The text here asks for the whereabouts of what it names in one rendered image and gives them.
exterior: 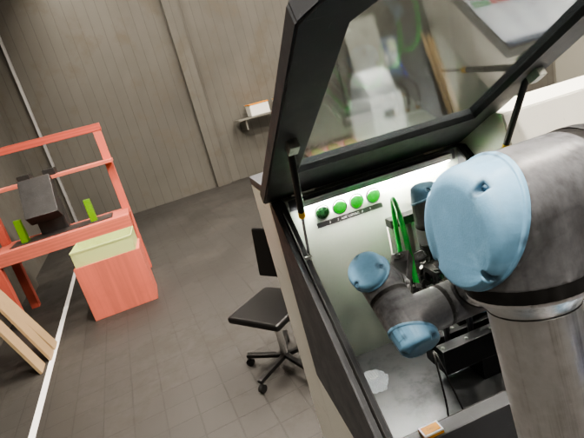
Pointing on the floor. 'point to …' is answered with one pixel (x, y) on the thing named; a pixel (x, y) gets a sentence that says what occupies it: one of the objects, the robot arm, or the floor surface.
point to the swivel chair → (266, 312)
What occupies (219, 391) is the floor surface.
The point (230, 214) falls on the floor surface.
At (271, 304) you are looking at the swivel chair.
